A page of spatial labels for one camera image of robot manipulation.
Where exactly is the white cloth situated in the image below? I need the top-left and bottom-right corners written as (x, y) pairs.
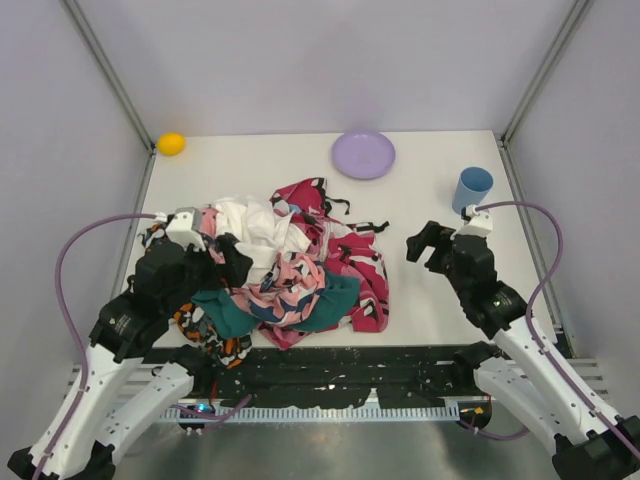
top-left (214, 196), bottom-right (311, 287)

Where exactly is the teal green cloth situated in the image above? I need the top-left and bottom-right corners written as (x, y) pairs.
top-left (190, 272), bottom-right (362, 340)

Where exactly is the pink patterned cloth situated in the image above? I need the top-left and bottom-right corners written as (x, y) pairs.
top-left (214, 198), bottom-right (327, 327)

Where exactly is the magenta camouflage cloth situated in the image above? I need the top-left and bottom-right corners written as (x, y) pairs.
top-left (259, 177), bottom-right (390, 350)

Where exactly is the orange grey camouflage cloth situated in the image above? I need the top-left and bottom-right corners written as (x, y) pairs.
top-left (169, 218), bottom-right (254, 369)

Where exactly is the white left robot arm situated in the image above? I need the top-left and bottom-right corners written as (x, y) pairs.
top-left (8, 234), bottom-right (222, 479)

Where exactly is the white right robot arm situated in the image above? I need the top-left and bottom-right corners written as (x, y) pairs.
top-left (406, 221), bottom-right (639, 479)

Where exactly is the blue plastic cup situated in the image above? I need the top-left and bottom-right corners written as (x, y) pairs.
top-left (452, 166), bottom-right (494, 214)

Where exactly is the purple plastic plate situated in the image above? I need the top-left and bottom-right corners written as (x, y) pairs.
top-left (331, 130), bottom-right (396, 180)

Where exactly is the yellow lemon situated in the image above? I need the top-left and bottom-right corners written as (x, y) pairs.
top-left (156, 132), bottom-right (186, 156)

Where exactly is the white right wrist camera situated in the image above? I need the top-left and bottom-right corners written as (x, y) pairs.
top-left (456, 204), bottom-right (493, 238)

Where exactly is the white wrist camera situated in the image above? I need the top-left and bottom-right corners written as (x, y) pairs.
top-left (456, 204), bottom-right (493, 238)
top-left (155, 207), bottom-right (205, 252)

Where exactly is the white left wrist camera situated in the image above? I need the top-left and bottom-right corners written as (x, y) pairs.
top-left (155, 207), bottom-right (205, 252)

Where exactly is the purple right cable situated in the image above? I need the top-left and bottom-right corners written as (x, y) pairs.
top-left (457, 199), bottom-right (640, 464)

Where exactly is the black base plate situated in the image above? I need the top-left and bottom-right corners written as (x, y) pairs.
top-left (149, 343), bottom-right (501, 409)

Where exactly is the white slotted cable duct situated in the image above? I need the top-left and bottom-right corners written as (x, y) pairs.
top-left (158, 402), bottom-right (461, 425)

